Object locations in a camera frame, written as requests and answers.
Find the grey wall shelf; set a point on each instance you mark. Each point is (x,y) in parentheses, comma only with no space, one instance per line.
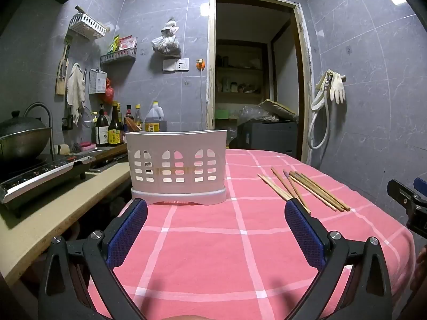
(118,56)

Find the person's right hand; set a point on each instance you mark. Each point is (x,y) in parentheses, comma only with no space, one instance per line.
(421,266)

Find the green snack packet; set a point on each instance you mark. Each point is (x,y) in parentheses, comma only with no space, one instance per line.
(113,44)

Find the brown wooden board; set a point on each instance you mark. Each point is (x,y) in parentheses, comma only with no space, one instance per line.
(110,155)

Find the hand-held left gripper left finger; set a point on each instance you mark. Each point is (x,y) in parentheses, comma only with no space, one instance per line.
(128,230)

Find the red snack packet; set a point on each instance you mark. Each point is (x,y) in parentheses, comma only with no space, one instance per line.
(127,43)

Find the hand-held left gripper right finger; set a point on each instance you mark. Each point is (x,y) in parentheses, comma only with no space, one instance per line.
(302,233)

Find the brown wooden box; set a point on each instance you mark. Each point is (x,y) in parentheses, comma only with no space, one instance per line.
(131,125)

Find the black cabinet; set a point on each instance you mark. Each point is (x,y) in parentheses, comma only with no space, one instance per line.
(267,140)

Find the metal faucet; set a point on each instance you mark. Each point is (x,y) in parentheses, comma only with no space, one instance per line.
(51,133)

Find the white plastic utensil basket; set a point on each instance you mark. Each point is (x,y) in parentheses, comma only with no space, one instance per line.
(176,146)

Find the steel scrubber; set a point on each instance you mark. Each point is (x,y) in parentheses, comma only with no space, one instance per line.
(76,147)

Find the red plastic bag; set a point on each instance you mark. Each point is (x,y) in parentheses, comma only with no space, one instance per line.
(108,93)

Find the black wall holder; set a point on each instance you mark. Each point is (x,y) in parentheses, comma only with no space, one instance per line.
(67,122)

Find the olive cushion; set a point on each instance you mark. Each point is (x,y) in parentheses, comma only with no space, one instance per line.
(278,108)

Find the pile of wooden chopsticks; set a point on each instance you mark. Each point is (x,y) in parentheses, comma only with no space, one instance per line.
(313,188)

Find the induction cooker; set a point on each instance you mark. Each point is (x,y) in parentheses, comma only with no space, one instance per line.
(40,176)

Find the white wall basket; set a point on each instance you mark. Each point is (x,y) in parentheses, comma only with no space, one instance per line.
(86,25)

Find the white hanging towel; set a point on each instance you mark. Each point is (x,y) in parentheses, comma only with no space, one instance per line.
(76,86)

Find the wooden shelf unit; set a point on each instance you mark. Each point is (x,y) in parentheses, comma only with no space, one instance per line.
(240,96)

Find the dark wok with lid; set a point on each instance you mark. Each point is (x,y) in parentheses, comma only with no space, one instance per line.
(20,140)

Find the pink soap dish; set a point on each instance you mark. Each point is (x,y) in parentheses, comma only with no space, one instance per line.
(88,145)

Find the white wall switch panel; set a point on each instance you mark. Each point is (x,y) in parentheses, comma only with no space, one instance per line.
(181,65)

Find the wooden door frame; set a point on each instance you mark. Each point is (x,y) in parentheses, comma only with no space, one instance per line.
(210,73)

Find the hanging clear plastic bag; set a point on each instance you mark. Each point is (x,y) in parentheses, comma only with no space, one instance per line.
(166,43)

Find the green box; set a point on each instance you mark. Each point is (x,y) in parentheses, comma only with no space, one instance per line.
(222,114)

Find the purple-banded chopstick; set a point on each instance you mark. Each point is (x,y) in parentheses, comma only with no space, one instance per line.
(291,183)

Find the pink checked tablecloth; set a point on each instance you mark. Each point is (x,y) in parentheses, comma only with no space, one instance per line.
(206,240)

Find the white rubber glove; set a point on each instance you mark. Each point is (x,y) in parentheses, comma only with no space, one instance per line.
(338,86)

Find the hanging wooden brush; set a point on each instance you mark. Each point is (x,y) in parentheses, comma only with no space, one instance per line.
(61,80)

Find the crumpled clear plastic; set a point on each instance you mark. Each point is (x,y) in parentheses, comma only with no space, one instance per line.
(253,115)

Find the white wall cutlery holder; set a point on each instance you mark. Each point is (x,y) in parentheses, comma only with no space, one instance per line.
(97,81)

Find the orange wall hook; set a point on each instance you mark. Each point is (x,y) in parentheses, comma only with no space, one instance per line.
(200,64)

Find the red-capped sauce bottle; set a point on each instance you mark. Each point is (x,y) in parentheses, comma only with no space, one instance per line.
(128,113)

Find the dark bottle with yellow label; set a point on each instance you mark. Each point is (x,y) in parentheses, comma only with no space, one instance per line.
(115,133)

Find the large oil jug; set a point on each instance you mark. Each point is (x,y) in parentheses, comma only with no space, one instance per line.
(155,120)

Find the yellow-capped sauce bottle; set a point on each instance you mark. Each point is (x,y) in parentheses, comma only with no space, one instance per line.
(138,118)

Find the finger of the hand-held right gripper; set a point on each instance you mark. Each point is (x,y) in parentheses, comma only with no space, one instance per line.
(415,210)

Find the yellow sponge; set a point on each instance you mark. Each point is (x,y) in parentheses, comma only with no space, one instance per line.
(62,149)

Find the dark bottle with white label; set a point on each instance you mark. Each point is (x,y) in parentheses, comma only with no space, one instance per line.
(101,130)

